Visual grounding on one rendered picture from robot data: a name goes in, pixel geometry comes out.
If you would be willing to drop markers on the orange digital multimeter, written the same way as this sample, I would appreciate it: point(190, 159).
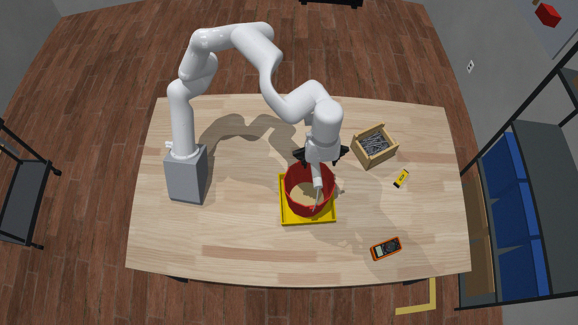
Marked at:
point(386, 248)

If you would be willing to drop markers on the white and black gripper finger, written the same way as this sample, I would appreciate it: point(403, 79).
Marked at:
point(344, 149)
point(300, 155)

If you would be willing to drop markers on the yellow square tray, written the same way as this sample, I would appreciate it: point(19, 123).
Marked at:
point(288, 218)

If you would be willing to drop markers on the yellow spirit level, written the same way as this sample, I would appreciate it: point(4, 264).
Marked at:
point(401, 178)

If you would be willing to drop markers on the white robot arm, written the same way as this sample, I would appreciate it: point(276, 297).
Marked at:
point(254, 42)

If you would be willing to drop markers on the wooden crate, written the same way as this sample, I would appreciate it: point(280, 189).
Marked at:
point(373, 145)

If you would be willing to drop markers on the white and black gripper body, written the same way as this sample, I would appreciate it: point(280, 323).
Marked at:
point(316, 154)

